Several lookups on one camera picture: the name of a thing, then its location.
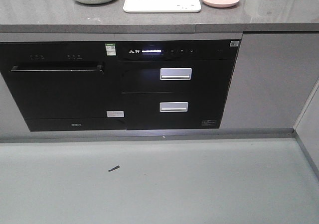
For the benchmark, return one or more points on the cream bear serving tray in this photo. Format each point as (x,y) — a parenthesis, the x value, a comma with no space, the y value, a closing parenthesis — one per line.
(162,6)

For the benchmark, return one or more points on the black disinfection cabinet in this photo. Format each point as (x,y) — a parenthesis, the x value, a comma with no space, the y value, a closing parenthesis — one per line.
(212,63)

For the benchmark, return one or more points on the black built-in dishwasher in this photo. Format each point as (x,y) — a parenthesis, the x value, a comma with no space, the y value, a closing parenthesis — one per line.
(64,86)

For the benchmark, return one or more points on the grey cabinet door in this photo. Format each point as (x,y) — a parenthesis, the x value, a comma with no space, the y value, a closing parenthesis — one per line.
(273,77)

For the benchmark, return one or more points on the side grey cabinet panel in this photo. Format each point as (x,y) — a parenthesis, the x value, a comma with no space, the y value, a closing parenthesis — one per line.
(306,129)

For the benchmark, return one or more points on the silver lower drawer handle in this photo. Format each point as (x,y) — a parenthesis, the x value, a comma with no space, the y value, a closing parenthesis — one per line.
(173,107)

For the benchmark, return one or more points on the silver drawer handle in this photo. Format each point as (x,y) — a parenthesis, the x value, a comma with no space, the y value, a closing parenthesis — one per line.
(173,107)
(175,74)

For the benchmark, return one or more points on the silver upper drawer handle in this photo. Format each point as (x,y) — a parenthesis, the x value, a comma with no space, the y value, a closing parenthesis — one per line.
(175,74)

